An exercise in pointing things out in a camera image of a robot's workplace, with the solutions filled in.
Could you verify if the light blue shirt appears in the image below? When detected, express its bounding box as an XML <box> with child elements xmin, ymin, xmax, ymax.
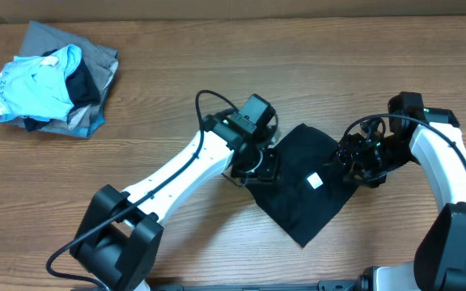
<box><xmin>0</xmin><ymin>44</ymin><xmax>82</xmax><ymax>122</ymax></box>

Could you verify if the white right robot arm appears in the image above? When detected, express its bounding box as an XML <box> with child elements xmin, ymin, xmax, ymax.
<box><xmin>333</xmin><ymin>106</ymin><xmax>466</xmax><ymax>290</ymax></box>

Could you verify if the black t-shirt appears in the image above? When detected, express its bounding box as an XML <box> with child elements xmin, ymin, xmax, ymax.
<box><xmin>247</xmin><ymin>124</ymin><xmax>358</xmax><ymax>247</ymax></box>

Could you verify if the grey folded garment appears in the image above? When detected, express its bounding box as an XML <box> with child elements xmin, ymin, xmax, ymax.
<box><xmin>19</xmin><ymin>21</ymin><xmax>119</xmax><ymax>138</ymax></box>

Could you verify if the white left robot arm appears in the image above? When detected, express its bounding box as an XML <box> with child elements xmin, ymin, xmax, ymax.
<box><xmin>69</xmin><ymin>112</ymin><xmax>277</xmax><ymax>290</ymax></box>

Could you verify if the black garment in pile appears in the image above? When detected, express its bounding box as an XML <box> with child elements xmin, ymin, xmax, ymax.
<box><xmin>23</xmin><ymin>60</ymin><xmax>100</xmax><ymax>132</ymax></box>

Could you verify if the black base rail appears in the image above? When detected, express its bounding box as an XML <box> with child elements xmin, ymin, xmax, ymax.
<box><xmin>133</xmin><ymin>280</ymin><xmax>357</xmax><ymax>291</ymax></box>

